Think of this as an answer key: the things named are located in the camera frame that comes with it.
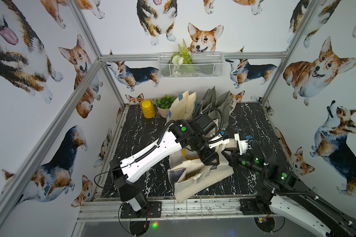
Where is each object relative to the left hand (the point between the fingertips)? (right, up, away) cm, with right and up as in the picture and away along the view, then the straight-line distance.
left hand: (217, 158), depth 63 cm
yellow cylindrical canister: (-41, +24, +43) cm, 64 cm away
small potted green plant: (-29, +26, +40) cm, 56 cm away
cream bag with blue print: (-16, +25, +44) cm, 53 cm away
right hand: (+2, +2, +4) cm, 5 cm away
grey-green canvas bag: (+7, +25, +20) cm, 33 cm away
